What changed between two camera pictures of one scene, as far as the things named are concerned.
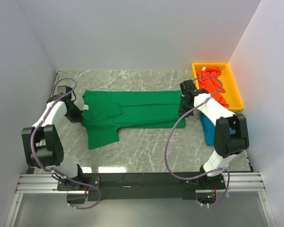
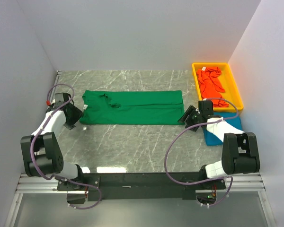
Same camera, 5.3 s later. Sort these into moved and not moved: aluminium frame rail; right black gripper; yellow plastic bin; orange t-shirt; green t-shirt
Moved: right black gripper; green t-shirt
Not moved: aluminium frame rail; yellow plastic bin; orange t-shirt
